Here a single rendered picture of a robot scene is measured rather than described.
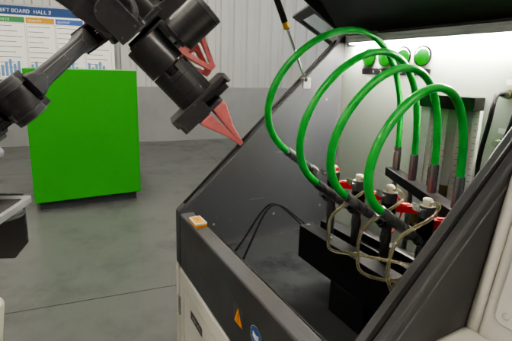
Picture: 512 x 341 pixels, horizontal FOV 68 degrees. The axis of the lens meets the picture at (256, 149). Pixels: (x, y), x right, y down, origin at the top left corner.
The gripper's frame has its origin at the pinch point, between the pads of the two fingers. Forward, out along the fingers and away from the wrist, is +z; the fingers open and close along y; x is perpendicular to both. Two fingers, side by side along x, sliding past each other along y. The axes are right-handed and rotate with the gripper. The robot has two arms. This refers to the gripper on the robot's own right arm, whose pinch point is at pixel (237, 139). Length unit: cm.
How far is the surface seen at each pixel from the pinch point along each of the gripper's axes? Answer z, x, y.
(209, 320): 32, 21, -33
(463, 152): 28.7, -3.6, 26.5
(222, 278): 23.1, 14.6, -21.7
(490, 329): 39.7, -19.4, 6.6
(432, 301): 29.7, -18.3, 3.3
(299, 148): 10.8, 6.2, 7.2
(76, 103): -42, 321, -74
